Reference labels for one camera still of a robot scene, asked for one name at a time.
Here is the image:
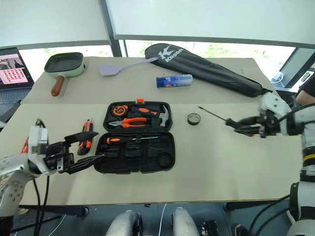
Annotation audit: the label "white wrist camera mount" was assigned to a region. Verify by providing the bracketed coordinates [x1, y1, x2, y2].
[27, 125, 50, 177]
[257, 94, 291, 136]

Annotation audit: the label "black handled screwdriver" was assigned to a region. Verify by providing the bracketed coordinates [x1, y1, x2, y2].
[197, 106, 247, 130]

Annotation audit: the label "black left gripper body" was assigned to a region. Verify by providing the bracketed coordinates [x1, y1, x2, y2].
[43, 141, 75, 174]

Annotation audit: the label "orange black tape measure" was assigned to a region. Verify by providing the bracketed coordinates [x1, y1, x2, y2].
[110, 104, 129, 117]

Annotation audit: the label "black rounded shape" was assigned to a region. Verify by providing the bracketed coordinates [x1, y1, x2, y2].
[232, 223, 250, 236]
[201, 220, 219, 236]

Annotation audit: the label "claw hammer orange black handle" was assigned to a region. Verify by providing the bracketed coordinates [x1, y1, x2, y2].
[130, 104, 171, 128]

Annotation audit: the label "black tape roll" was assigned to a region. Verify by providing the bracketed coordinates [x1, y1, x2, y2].
[186, 112, 202, 126]

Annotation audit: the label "orange handled pliers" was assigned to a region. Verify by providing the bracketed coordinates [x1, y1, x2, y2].
[107, 117, 149, 129]

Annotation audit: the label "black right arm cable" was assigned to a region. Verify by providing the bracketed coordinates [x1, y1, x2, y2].
[277, 102, 315, 123]

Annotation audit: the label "orange handled screwdriver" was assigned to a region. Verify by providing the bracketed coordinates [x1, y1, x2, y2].
[105, 135, 161, 146]

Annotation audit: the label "black plastic tool case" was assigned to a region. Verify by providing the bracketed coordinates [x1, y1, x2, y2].
[93, 99, 177, 174]

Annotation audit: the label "silver rounded robot leg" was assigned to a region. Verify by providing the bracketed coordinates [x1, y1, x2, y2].
[105, 210, 143, 236]
[171, 206, 200, 236]

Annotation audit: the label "green square frying pan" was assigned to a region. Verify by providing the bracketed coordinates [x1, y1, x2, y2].
[43, 52, 88, 97]

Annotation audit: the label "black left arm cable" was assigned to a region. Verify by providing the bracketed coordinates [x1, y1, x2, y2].
[31, 119, 51, 236]

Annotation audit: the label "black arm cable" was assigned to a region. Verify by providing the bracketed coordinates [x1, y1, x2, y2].
[277, 102, 315, 123]
[31, 119, 51, 236]

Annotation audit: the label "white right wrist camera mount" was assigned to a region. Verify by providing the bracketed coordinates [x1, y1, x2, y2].
[257, 94, 291, 136]

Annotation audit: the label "dark window frame post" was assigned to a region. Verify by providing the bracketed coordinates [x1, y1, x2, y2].
[99, 0, 123, 58]

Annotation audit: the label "laptop computer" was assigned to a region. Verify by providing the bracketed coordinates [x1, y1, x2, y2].
[0, 47, 35, 118]

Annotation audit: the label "black racket bag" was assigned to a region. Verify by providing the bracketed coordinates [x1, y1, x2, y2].
[144, 43, 264, 98]

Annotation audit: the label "white roller blind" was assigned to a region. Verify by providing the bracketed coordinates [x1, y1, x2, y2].
[105, 0, 315, 49]
[0, 0, 111, 49]

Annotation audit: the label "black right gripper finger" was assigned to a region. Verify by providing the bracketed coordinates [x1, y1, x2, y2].
[233, 126, 261, 136]
[235, 116, 261, 126]

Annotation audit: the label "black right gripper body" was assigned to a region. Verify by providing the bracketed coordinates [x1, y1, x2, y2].
[257, 109, 281, 139]

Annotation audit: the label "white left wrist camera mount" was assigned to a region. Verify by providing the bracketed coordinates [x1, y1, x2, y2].
[27, 125, 50, 177]

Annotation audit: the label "thin white cable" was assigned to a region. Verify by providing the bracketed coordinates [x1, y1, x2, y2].
[159, 203, 168, 236]

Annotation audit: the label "dark monitor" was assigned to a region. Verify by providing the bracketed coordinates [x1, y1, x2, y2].
[279, 46, 315, 88]

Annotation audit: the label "black table frame bar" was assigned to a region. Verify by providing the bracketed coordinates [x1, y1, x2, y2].
[19, 205, 90, 217]
[224, 200, 291, 212]

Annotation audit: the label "small orange object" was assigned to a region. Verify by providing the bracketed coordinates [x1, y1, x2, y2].
[20, 137, 31, 154]

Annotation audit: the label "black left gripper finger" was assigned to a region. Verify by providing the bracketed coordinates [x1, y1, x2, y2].
[63, 131, 100, 144]
[63, 153, 106, 175]

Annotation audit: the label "purple spatula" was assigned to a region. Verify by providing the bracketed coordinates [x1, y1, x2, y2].
[98, 56, 158, 77]

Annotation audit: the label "orange black utility knife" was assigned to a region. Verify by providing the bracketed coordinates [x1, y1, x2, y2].
[77, 119, 95, 156]

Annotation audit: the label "blue white tube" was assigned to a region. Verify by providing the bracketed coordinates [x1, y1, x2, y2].
[156, 73, 193, 89]

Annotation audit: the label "person in black shirt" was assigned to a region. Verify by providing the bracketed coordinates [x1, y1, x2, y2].
[295, 78, 315, 106]

